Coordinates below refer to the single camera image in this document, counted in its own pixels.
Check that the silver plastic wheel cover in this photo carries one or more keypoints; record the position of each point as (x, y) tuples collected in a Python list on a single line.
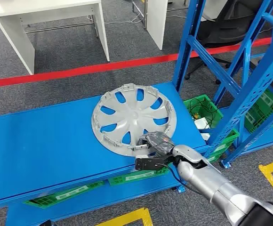
[(134, 115)]

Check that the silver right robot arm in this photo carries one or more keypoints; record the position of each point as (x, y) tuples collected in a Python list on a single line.
[(209, 181)]

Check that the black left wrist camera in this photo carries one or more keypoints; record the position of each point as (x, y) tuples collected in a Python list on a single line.
[(47, 223)]

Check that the white desk side panel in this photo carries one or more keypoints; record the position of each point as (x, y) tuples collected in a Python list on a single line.
[(156, 21)]

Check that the blue metal shelf rack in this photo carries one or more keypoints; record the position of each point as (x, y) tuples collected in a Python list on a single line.
[(268, 137), (32, 140)]

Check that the white desk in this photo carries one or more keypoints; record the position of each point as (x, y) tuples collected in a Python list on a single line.
[(44, 6)]

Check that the stacked green plastic crates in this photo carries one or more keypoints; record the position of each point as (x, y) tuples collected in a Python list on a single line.
[(261, 112)]

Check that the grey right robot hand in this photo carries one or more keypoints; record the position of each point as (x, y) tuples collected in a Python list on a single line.
[(160, 142)]

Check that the yellow floor tape square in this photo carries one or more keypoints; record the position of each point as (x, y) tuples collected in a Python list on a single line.
[(131, 215), (264, 170)]

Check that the open green plastic crate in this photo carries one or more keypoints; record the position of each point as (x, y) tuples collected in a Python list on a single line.
[(217, 113)]

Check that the black office chair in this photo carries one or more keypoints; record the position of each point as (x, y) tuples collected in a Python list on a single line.
[(231, 25)]

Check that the white box in crate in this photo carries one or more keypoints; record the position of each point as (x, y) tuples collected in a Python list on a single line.
[(202, 123)]

